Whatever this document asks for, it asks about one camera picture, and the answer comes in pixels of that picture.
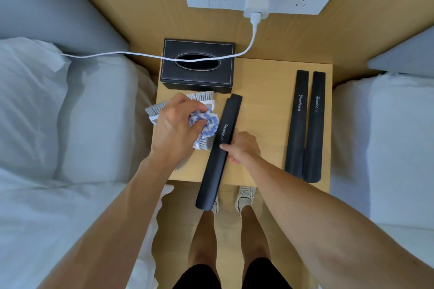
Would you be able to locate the person's right hand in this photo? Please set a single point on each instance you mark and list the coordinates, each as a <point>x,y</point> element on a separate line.
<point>245,148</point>

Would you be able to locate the person's left hand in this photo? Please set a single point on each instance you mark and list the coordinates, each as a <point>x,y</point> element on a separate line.
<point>173,133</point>

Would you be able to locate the white brush grey bristles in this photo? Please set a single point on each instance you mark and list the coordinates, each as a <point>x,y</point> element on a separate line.
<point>205,144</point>
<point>154,109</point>
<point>183,165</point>
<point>203,95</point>

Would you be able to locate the blue white striped cloth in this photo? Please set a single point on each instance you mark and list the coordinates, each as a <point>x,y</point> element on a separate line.
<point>210,123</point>

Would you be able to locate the long black shoe spoon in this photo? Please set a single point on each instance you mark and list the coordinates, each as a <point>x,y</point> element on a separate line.
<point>213,177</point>
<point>296,136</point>
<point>315,150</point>

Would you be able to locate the wooden nightstand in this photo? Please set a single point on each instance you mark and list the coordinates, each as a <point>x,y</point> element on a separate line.
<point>264,95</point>

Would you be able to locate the person's left forearm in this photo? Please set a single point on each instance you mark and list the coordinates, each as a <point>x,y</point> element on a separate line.
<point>108,231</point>

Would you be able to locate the person's right forearm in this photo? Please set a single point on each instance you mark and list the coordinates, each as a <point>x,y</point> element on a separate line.
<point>322,224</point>

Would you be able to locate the person's right white shoe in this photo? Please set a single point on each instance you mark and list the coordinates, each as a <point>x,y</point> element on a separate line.
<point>245,199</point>

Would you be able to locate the person's white shoe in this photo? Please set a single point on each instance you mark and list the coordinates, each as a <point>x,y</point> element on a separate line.
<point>245,199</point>
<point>215,206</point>

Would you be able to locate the person's left white shoe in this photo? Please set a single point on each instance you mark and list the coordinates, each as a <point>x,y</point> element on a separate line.
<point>215,206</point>

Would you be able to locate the person's right leg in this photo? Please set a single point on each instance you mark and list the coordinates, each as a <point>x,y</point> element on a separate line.
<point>254,238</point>

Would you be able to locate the person's leg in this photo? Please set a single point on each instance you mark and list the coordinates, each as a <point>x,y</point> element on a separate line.
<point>202,241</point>
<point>254,238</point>

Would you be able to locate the person's left leg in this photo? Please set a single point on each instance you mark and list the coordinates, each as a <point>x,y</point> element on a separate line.
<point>202,241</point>

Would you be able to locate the person's black shorts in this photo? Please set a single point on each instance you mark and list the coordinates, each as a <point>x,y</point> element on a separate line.
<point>264,275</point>

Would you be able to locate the black leather tissue box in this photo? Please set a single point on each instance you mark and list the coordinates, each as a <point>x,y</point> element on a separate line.
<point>169,75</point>

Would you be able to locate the white bed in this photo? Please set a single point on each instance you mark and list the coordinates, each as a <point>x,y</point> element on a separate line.
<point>390,150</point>
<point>101,123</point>

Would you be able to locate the white pillow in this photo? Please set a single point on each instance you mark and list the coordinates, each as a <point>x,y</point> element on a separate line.
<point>27,102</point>

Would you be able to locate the grey headboard cushion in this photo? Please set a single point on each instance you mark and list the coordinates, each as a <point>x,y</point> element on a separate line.
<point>51,1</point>
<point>407,58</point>

